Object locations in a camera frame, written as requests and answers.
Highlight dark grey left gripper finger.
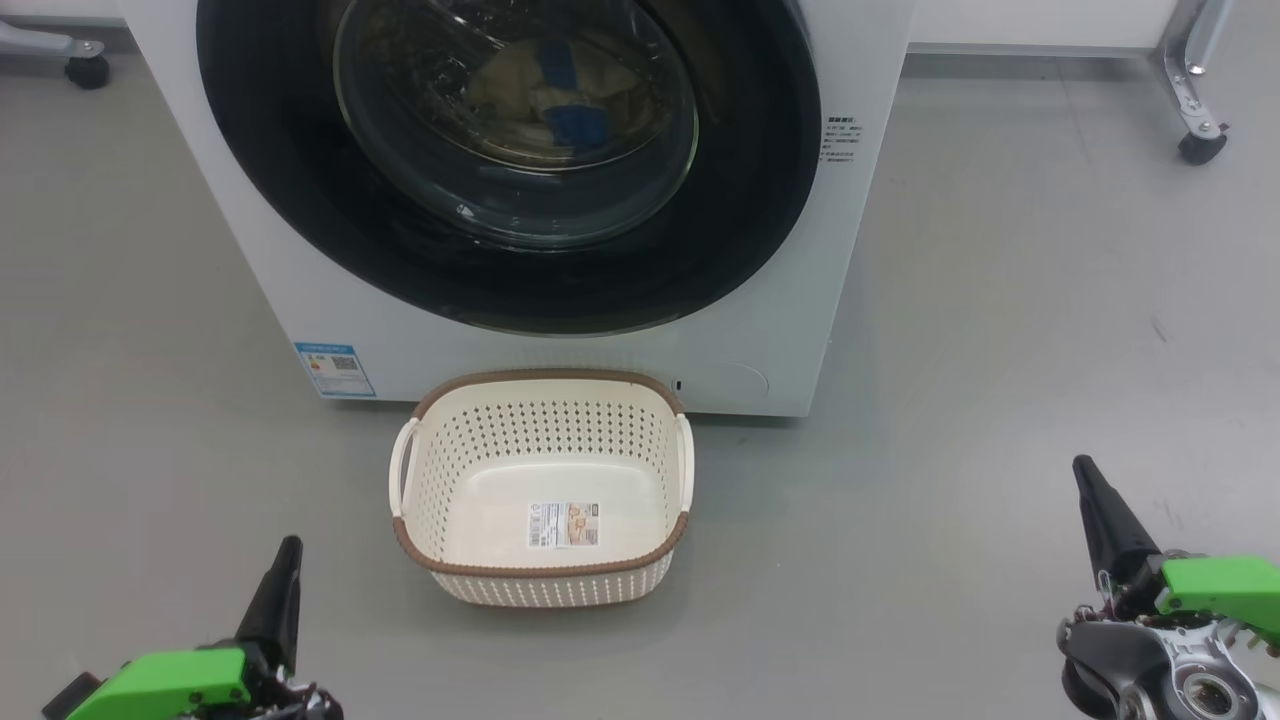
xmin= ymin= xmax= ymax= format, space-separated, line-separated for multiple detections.
xmin=235 ymin=535 xmax=304 ymax=673

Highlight cream perforated laundry basket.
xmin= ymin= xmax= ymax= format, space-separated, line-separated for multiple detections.
xmin=388 ymin=368 xmax=696 ymax=609

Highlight grey stand leg with caster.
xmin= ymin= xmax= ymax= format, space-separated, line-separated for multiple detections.
xmin=0 ymin=20 xmax=111 ymax=91
xmin=1160 ymin=0 xmax=1231 ymax=166

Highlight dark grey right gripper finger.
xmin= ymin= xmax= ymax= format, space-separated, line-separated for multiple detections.
xmin=1072 ymin=455 xmax=1162 ymax=592

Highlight printed text sticker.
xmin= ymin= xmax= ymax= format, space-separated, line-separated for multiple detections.
xmin=820 ymin=115 xmax=863 ymax=173

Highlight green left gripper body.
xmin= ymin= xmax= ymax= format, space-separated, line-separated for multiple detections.
xmin=62 ymin=647 xmax=343 ymax=720

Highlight white front-load washing machine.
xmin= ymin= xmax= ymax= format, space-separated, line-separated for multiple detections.
xmin=118 ymin=0 xmax=916 ymax=419

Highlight basket product label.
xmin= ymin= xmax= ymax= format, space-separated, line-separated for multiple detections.
xmin=527 ymin=501 xmax=601 ymax=549

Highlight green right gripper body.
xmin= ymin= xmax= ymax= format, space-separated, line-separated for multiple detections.
xmin=1095 ymin=555 xmax=1280 ymax=643

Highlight dark round glass washer door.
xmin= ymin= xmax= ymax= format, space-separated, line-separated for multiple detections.
xmin=196 ymin=0 xmax=823 ymax=337

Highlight blue energy label sticker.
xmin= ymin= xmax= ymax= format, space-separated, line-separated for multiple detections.
xmin=293 ymin=342 xmax=378 ymax=399

